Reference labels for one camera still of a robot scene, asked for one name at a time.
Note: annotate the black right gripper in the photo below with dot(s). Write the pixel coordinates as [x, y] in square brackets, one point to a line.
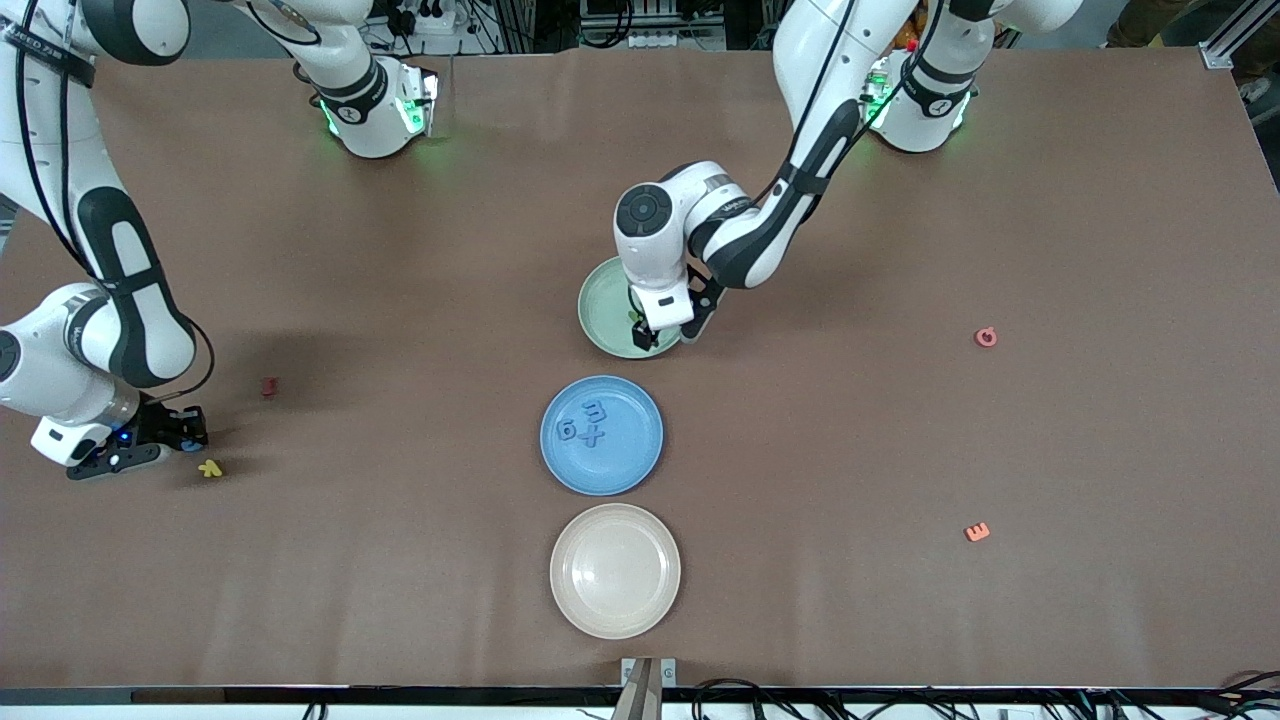
[160, 423]

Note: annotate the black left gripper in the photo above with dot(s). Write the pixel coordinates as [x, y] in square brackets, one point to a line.
[643, 334]

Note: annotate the blue foam letter E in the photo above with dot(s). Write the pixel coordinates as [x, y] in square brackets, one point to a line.
[595, 410]

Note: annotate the blue foam letter X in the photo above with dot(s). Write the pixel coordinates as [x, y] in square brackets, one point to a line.
[592, 435]

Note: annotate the blue foam letter a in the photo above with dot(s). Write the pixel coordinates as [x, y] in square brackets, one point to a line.
[567, 432]

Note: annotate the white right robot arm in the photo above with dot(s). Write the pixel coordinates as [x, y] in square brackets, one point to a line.
[50, 360]

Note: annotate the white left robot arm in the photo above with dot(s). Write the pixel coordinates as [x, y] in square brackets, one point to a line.
[650, 220]

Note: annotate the green round plate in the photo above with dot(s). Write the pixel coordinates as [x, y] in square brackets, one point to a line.
[600, 310]

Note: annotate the yellow foam letter K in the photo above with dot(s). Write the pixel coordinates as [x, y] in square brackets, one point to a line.
[210, 468]

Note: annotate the blue round plate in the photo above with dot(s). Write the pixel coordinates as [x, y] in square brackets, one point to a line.
[620, 465]

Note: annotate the beige round plate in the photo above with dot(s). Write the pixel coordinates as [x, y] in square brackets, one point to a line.
[615, 570]

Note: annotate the brown table cover sheet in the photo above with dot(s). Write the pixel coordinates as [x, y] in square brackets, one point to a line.
[400, 600]

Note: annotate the pink foam letter Q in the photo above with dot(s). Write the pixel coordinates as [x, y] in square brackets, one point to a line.
[986, 337]

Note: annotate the black table edge strip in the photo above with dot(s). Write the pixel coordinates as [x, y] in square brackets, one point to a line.
[400, 694]

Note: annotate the white power strip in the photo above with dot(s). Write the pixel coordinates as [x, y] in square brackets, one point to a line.
[440, 20]

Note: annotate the orange foam letter E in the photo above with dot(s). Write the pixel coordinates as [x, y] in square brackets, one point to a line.
[977, 532]

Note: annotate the metal table edge bracket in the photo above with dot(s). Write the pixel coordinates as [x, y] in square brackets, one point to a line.
[668, 672]

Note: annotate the tan upright post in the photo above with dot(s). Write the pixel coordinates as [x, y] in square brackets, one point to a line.
[640, 700]

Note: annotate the aluminium frame profile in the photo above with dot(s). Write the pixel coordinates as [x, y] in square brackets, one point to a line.
[1215, 55]

